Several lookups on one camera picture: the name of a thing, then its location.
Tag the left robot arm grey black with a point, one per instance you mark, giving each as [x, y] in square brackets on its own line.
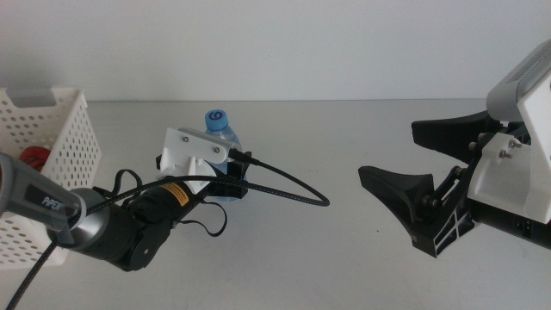
[103, 232]

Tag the red cola can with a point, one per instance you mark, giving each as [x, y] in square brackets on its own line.
[36, 156]

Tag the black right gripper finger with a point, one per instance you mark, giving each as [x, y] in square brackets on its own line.
[400, 189]
[452, 135]

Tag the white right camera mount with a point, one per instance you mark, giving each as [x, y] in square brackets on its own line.
[503, 181]

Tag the white perforated plastic basket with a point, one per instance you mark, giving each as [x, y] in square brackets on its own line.
[69, 129]

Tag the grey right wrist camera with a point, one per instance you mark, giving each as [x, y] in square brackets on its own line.
[508, 99]

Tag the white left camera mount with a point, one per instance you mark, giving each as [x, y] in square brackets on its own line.
[176, 159]

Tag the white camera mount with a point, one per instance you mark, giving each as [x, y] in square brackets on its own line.
[176, 159]
[503, 181]

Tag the clear water bottle blue cap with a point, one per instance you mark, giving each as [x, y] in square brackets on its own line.
[216, 119]

